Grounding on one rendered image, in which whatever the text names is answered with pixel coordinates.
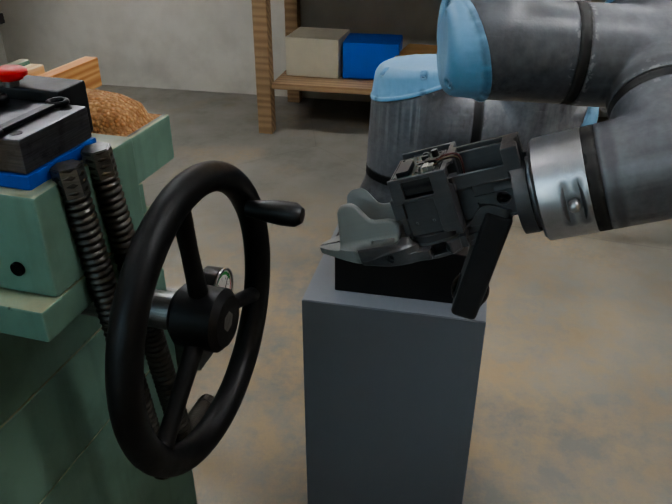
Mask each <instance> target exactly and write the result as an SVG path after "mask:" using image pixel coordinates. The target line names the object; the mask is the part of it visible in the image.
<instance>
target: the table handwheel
mask: <svg viewBox="0 0 672 504"><path fill-rule="evenodd" d="M212 192H221V193H223V194H224V195H226V196H227V197H228V199H229V200H230V202H231V203H232V205H233V207H234V209H235V211H236V213H237V216H238V219H239V223H240V227H241V231H242V237H243V245H244V258H245V279H244V290H242V291H240V292H238V293H236V294H234V293H233V292H232V290H231V289H229V288H224V287H218V286H212V285H207V284H206V279H205V275H204V271H203V267H202V263H201V259H200V255H199V251H198V245H197V240H196V234H195V229H194V223H193V218H192V212H191V210H192V208H193V207H194V206H195V205H196V204H197V203H198V202H199V201H200V200H201V199H202V198H203V197H205V196H206V195H208V194H210V193H212ZM247 200H260V197H259V195H258V193H257V191H256V189H255V187H254V185H253V184H252V182H251V181H250V179H249V178H248V177H247V176H246V175H245V174H244V173H243V172H242V171H241V170H240V169H239V168H237V167H235V166H234V165H232V164H230V163H227V162H223V161H217V160H209V161H204V162H200V163H197V164H194V165H192V166H190V167H188V168H187V169H185V170H184V171H182V172H180V173H179V174H178V175H176V176H175V177H174V178H173V179H172V180H171V181H170V182H169V183H168V184H167V185H166V186H165V187H164V188H163V189H162V191H161V192H160V193H159V194H158V196H157V197H156V198H155V200H154V201H153V203H152V204H151V206H150V207H149V209H148V210H147V212H146V214H145V216H144V217H143V219H142V221H141V223H140V225H139V226H138V228H137V230H136V233H135V235H134V237H133V239H132V241H131V244H130V246H129V248H128V251H127V254H126V256H125V259H124V262H123V265H122V268H121V271H120V274H119V277H118V281H117V282H116V283H117V285H116V288H115V292H114V297H113V301H112V306H111V311H110V316H109V323H108V329H107V338H106V350H105V388H106V398H107V405H108V412H109V417H110V421H111V425H112V429H113V432H114V434H115V437H116V439H117V442H118V444H119V446H120V448H121V450H122V451H123V453H124V454H125V456H126V457H127V459H128V460H129V461H130V462H131V463H132V464H133V465H134V466H135V467H136V468H137V469H139V470H140V471H142V472H143V473H145V474H147V475H150V476H153V477H157V478H171V477H176V476H179V475H182V474H184V473H186V472H188V471H190V470H191V469H193V468H194V467H196V466H197V465H199V464H200V463H201V462H202V461H203V460H204V459H205V458H206V457H207V456H208V455H209V454H210V453H211V452H212V451H213V449H214V448H215V447H216V446H217V444H218V443H219V442H220V440H221V439H222V437H223V436H224V434H225V433H226V431H227V430H228V428H229V426H230V424H231V423H232V421H233V419H234V417H235V415H236V413H237V411H238V409H239V407H240V405H241V402H242V400H243V398H244V395H245V393H246V390H247V388H248V385H249V382H250V379H251V376H252V373H253V370H254V367H255V364H256V360H257V357H258V353H259V349H260V345H261V341H262V336H263V331H264V326H265V320H266V314H267V307H268V298H269V287H270V243H269V233H268V227H267V222H263V221H260V220H257V219H254V218H250V217H246V216H245V213H244V208H245V204H246V202H247ZM175 235H176V238H177V242H178V246H179V250H180V254H181V258H182V264H183V269H184V274H185V279H186V283H185V284H184V285H183V286H181V287H180V288H179V289H178V290H177V291H176V292H170V291H164V290H158V289H156V285H157V282H158V278H159V275H160V272H161V269H162V266H163V263H164V261H165V258H166V255H167V253H168V251H169V248H170V246H171V244H172V242H173V239H174V237H175ZM239 308H242V310H241V316H240V322H239V327H238V332H237V336H236V340H235V344H234V348H233V351H232V355H231V358H230V361H229V364H228V367H227V370H226V372H225V375H224V378H223V380H222V382H221V385H220V387H219V389H218V391H217V393H216V396H215V398H214V399H213V401H212V403H211V405H210V407H209V409H208V410H207V412H206V413H205V415H204V417H203V418H202V419H201V421H200V422H199V423H198V425H197V426H196V427H195V428H194V429H193V430H192V431H191V432H190V433H189V434H188V435H187V436H186V437H185V438H184V439H183V440H181V441H180V442H178V443H176V444H175V442H176V439H177V435H178V432H179V428H180V425H181V421H182V418H183V414H184V410H185V407H186V403H187V400H188V397H189V394H190V391H191V388H192V385H193V382H194V379H195V376H196V373H197V369H198V366H199V363H200V360H201V357H202V354H203V351H209V352H214V353H218V352H220V351H221V350H223V349H224V348H225V347H227V346H228V345H229V344H230V342H231V341H232V339H233V337H234V335H235V332H236V329H237V325H238V319H239ZM147 327H153V328H158V329H163V330H168V333H169V335H170V337H171V339H172V341H173V343H174V344H175V345H178V346H183V347H184V349H183V353H182V356H181V360H180V363H179V367H178V370H177V374H176V377H175V381H174V385H173V388H172V392H171V395H170V398H169V401H168V404H167V407H166V410H165V413H164V416H163V419H162V422H161V425H160V428H159V431H158V435H157V436H156V434H155V432H154V430H153V428H152V425H151V422H150V419H149V416H148V412H147V407H146V400H145V391H144V353H145V342H146V333H147Z"/></svg>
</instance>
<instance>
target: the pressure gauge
mask: <svg viewBox="0 0 672 504"><path fill-rule="evenodd" d="M203 271H204V275H205V279H206V284H207V285H212V286H218V287H224V288H225V285H226V288H229V289H231V290H232V292H233V284H234V281H233V274H232V271H231V270H230V269H229V268H227V267H225V268H223V267H217V266H210V265H209V266H206V267H205V268H204V269H203ZM228 273H229V275H228ZM227 277H228V280H227ZM226 281H227V284H226Z"/></svg>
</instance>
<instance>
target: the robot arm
mask: <svg viewBox="0 0 672 504"><path fill-rule="evenodd" d="M591 1H592V0H442V2H441V5H440V10H439V16H438V27H437V54H413V55H404V56H398V57H394V58H391V59H388V60H386V61H384V62H382V63H381V64H380V65H379V66H378V67H377V69H376V71H375V75H374V81H373V88H372V92H371V95H370V98H371V106H370V120H369V134H368V148H367V163H366V174H365V177H364V179H363V181H362V184H361V186H360V188H356V189H353V190H351V191H350V192H349V194H348V196H347V204H343V205H341V206H340V207H339V209H338V211H337V217H338V227H339V235H338V236H336V237H334V238H332V239H330V240H328V241H326V242H324V243H322V245H321V246H320V249H321V251H322V253H324V254H327V255H330V256H333V257H336V258H339V259H342V260H345V261H349V262H353V263H358V264H363V265H364V266H383V267H393V266H402V265H407V264H411V263H415V262H419V261H424V260H432V259H437V258H441V257H445V256H448V255H451V254H455V253H457V252H459V251H461V250H462V249H463V248H464V247H469V245H470V248H469V251H468V253H467V256H466V259H465V262H464V265H463V267H462V270H461V273H459V274H458V275H457V276H456V277H455V278H454V280H453V282H452V284H451V294H452V298H453V303H452V308H451V311H452V313H453V314H454V315H457V316H461V317H464V318H467V319H471V320H472V319H475V318H476V316H477V314H478V311H479V308H480V306H482V304H483V303H485V301H486V300H487V298H488V296H489V292H490V288H489V282H490V280H491V277H492V275H493V272H494V269H495V267H496V264H497V262H498V259H499V256H500V254H501V251H502V249H503V246H504V243H505V241H506V238H507V236H508V233H509V230H510V228H511V225H512V222H513V215H518V216H519V219H520V222H521V225H522V227H523V230H524V232H525V233H526V234H530V233H536V232H541V231H544V233H545V236H546V237H547V238H548V239H550V240H557V239H562V238H568V237H574V236H580V235H585V234H591V233H597V232H600V231H606V230H612V229H618V228H624V227H629V226H635V225H641V224H646V223H652V222H658V221H663V220H669V219H672V0H606V1H605V2H604V3H601V2H591ZM599 107H605V108H606V109H607V114H608V119H609V120H607V121H602V122H598V123H597V120H598V114H599ZM505 191H506V192H505Z"/></svg>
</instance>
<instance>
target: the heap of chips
mask: <svg viewBox="0 0 672 504"><path fill-rule="evenodd" d="M86 92H87V97H88V103H89V108H90V114H91V119H92V125H93V132H91V133H96V134H105V135H114V136H123V137H126V136H128V135H130V134H131V133H133V132H135V131H136V130H138V129H139V128H141V127H143V126H144V125H146V124H148V123H149V122H151V121H152V120H154V119H156V118H157V117H159V116H161V115H162V114H152V113H148V112H147V110H146V109H145V107H144V106H143V105H142V103H141V102H139V101H136V100H134V99H132V98H129V97H127V96H125V95H122V94H119V93H115V92H109V91H104V90H98V89H90V88H86Z"/></svg>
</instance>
